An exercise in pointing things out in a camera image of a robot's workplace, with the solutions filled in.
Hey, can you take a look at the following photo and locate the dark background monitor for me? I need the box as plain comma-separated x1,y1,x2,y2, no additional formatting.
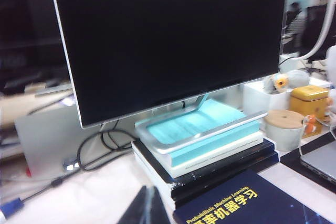
0,0,73,96

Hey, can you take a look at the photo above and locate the white cup wooden lid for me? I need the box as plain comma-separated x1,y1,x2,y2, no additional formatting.
264,110,307,153

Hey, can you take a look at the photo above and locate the grey orange plush toy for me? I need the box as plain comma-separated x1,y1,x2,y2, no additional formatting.
263,68,310,94

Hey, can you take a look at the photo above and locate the white book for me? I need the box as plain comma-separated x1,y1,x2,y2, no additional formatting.
132,129,264,179

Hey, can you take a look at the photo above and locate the black thick book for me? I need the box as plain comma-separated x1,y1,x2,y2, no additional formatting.
131,138,280,209

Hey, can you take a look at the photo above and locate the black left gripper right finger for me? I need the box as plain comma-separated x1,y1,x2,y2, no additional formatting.
148,186,172,224

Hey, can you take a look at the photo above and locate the blue VGA plug black cable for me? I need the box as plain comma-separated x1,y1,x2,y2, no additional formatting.
0,165,89,221

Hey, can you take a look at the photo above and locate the silver framed black monitor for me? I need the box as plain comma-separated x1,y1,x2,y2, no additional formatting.
47,0,289,130

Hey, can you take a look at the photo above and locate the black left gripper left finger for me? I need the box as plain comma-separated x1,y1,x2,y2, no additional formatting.
121,185,149,224

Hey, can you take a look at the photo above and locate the orange fish figurine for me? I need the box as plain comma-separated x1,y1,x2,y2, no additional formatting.
303,113,319,133

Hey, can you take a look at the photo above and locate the navy hardcover machine learning book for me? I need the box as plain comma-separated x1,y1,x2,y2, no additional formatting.
172,169,336,224

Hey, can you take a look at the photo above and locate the black desk mat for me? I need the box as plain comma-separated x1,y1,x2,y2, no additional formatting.
280,131,336,190

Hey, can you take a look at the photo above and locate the white square container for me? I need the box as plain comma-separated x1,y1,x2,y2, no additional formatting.
243,79,293,120

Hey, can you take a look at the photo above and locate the silver laptop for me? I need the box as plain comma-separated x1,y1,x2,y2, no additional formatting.
300,140,336,186

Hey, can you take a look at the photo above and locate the teal book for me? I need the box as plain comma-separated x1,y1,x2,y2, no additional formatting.
145,99,263,168

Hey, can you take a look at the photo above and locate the yellow tin box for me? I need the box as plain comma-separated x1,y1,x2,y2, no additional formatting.
288,85,331,138

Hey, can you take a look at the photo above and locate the chrome cable clip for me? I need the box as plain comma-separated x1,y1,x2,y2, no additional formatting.
62,157,81,173

